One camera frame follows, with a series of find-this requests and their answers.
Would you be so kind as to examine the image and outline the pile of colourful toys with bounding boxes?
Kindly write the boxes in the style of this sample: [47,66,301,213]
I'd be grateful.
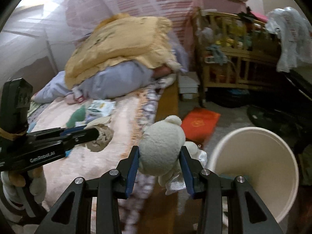
[202,19,266,51]

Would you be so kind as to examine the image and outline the white plastic bag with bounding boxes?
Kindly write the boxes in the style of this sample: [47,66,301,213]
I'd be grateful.
[264,7,312,73]

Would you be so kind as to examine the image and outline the wooden crib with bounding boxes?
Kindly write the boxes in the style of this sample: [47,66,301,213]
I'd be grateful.
[190,7,283,108]

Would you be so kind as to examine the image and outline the white cardboard boxes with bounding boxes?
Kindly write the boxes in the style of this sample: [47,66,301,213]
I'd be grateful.
[178,74,199,100]

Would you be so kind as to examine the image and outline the yellow fringed blanket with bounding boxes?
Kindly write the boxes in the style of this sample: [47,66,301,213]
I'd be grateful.
[65,13,177,89]

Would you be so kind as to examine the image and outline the purple white patterned blanket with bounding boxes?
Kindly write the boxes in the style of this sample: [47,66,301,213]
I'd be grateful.
[117,78,176,234]

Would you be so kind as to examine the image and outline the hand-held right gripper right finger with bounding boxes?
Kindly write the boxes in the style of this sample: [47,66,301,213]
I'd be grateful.
[180,146,284,234]

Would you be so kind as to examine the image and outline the wooden bed frame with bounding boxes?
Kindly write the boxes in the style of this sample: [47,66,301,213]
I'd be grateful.
[136,80,195,234]

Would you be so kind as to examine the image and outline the grey blue hanging cloth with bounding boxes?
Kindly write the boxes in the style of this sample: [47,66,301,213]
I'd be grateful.
[210,45,227,65]

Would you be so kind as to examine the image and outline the white green medicine box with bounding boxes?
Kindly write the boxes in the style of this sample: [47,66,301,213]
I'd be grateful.
[86,99,116,119]

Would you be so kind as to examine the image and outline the black stand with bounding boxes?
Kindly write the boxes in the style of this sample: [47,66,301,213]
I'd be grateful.
[283,63,312,103]

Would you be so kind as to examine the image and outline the person's left hand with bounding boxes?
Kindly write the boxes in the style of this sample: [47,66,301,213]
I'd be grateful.
[7,167,43,188]

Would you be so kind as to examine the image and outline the dark round tub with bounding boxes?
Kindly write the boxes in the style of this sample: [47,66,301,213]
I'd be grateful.
[212,90,249,108]

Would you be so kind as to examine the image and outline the pink storage bag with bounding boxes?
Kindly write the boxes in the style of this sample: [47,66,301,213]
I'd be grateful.
[194,0,246,13]

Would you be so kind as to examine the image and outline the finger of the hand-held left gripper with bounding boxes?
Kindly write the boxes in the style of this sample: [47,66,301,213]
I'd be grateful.
[36,127,100,152]
[32,125,87,139]

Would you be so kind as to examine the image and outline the grey-blue blanket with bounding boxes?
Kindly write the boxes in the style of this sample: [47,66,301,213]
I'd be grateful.
[30,41,188,103]

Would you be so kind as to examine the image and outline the red paper bag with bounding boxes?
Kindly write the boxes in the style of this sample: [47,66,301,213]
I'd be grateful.
[180,107,221,144]

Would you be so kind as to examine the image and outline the black round fan base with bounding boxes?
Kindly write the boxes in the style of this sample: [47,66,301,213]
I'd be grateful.
[246,104,300,137]

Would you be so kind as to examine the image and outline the pink mosquito net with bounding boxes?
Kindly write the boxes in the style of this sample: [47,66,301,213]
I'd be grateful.
[41,0,193,78]

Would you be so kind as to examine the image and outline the beige paper ball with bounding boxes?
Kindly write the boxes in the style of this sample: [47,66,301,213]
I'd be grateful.
[86,124,114,153]

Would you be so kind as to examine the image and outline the green sock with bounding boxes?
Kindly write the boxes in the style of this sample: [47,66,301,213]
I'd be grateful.
[66,105,87,127]

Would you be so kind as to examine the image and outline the white plush toy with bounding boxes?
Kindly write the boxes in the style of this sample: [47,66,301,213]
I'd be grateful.
[139,115,207,195]

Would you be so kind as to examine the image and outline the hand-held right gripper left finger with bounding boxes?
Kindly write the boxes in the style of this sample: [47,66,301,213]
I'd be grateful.
[34,146,140,234]

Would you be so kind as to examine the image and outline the white plastic bucket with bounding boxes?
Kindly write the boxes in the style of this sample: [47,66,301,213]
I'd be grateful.
[207,127,300,222]

